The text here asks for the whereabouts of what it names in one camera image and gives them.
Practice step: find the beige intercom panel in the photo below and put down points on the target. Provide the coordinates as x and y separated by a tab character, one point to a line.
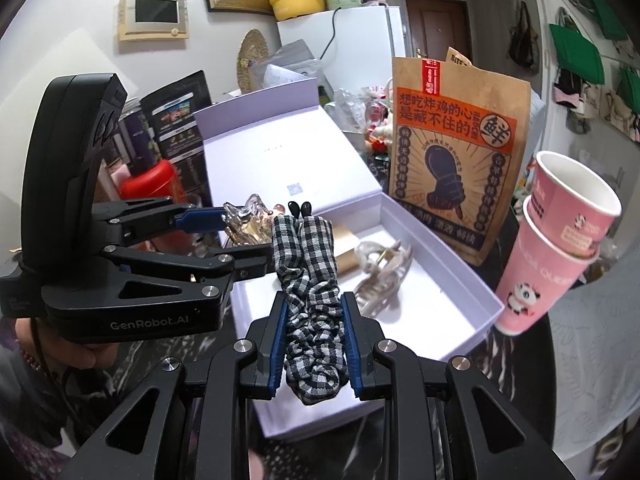
155	12

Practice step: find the woven straw fan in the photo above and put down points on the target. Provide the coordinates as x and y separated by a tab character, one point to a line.
252	55

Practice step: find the person's left forearm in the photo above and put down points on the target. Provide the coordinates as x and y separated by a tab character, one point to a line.
30	410

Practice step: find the black white checked scrunchie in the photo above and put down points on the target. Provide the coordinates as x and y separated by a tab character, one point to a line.
310	310

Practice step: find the black hanging bag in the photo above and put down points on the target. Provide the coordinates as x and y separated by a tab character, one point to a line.
525	40

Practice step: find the translucent looped hair clip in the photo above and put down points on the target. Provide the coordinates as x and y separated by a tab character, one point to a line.
247	225

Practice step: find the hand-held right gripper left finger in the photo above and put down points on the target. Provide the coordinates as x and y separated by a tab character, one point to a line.
277	340

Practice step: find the pearl claw hair clip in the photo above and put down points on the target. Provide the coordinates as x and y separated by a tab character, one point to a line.
380	280

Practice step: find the clear plastic bag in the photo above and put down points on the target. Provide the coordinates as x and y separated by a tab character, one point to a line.
360	105

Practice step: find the brown printed paper bag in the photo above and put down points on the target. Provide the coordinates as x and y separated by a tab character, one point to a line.
450	110

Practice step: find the grey foil bag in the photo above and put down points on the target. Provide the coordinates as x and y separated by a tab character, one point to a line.
295	60

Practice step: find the lavender gift box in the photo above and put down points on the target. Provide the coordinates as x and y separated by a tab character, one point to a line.
450	320

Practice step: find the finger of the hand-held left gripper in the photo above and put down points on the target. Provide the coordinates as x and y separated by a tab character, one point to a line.
220	266
200	218

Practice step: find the green tote bag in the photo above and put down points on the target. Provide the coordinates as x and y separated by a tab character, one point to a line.
575	52
600	5
631	90

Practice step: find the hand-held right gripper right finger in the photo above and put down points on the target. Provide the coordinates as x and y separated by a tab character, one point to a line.
352	345

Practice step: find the person's left hand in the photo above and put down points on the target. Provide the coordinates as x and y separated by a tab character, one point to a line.
92	356

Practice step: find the brown door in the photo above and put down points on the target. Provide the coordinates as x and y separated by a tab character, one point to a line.
435	25

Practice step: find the white refrigerator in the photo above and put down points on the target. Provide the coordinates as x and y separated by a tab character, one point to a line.
360	40

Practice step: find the black menu booklet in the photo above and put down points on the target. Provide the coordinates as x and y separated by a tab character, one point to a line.
180	110

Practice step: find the pink panda paper cup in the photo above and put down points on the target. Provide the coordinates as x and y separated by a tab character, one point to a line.
535	290

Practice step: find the chair with grey leaf cover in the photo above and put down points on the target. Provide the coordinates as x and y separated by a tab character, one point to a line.
600	335

